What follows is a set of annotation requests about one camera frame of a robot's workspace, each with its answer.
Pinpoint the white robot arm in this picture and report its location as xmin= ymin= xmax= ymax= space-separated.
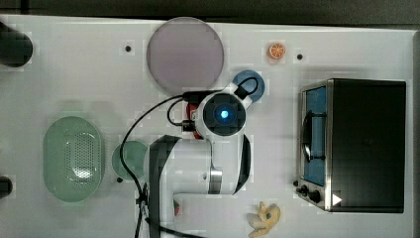
xmin=145 ymin=83 xmax=253 ymax=238

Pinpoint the green oval strainer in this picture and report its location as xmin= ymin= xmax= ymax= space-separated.
xmin=43 ymin=116 xmax=105 ymax=202

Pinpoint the small blue plate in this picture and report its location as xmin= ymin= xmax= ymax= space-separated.
xmin=233 ymin=70 xmax=265 ymax=102

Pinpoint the large grey round plate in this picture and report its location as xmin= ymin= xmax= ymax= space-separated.
xmin=147 ymin=17 xmax=224 ymax=95

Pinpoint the small green plate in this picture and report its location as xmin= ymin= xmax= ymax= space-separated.
xmin=112 ymin=141 xmax=148 ymax=180

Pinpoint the red toy strawberry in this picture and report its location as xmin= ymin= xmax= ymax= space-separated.
xmin=173 ymin=200 xmax=180 ymax=216

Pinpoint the orange slice toy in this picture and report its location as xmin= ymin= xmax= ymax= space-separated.
xmin=267 ymin=43 xmax=285 ymax=60

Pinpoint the yellow toy figure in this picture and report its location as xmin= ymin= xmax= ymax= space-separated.
xmin=247 ymin=201 xmax=281 ymax=238

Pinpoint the black toaster oven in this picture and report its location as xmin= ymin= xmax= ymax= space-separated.
xmin=293 ymin=78 xmax=406 ymax=213

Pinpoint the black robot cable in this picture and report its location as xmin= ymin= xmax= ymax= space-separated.
xmin=119 ymin=88 xmax=219 ymax=238

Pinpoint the black cylinder post upper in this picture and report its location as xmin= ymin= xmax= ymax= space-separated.
xmin=0 ymin=23 xmax=34 ymax=67

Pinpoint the black cylinder post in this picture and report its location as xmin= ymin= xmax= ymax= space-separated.
xmin=0 ymin=177 xmax=13 ymax=198
xmin=0 ymin=23 xmax=34 ymax=67

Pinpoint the black cylinder post lower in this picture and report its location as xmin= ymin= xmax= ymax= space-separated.
xmin=0 ymin=177 xmax=13 ymax=198

